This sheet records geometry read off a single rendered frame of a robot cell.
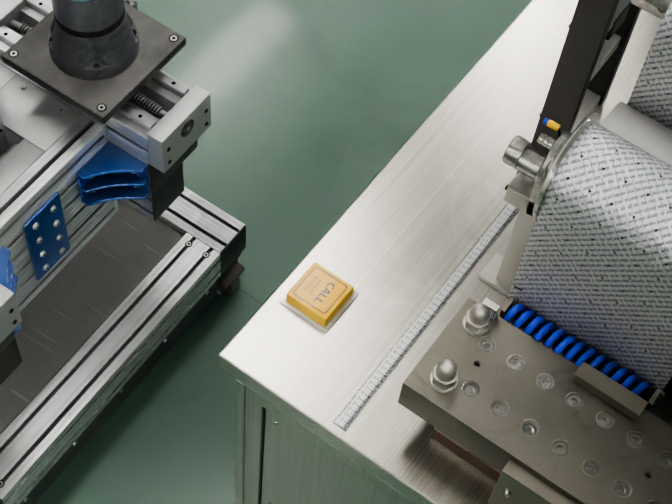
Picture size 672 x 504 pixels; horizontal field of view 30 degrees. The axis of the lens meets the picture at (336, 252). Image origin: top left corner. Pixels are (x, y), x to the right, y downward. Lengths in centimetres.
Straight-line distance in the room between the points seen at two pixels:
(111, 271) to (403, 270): 95
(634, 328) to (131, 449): 137
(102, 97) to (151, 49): 13
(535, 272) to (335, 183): 145
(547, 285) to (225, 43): 181
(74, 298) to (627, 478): 137
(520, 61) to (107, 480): 122
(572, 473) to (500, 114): 68
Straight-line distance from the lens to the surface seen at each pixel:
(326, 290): 179
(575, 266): 158
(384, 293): 182
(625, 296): 157
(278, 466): 196
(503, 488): 163
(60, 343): 258
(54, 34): 215
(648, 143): 163
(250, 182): 302
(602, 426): 164
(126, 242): 269
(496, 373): 164
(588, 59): 183
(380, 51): 330
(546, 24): 219
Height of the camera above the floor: 247
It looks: 58 degrees down
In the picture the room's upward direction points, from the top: 7 degrees clockwise
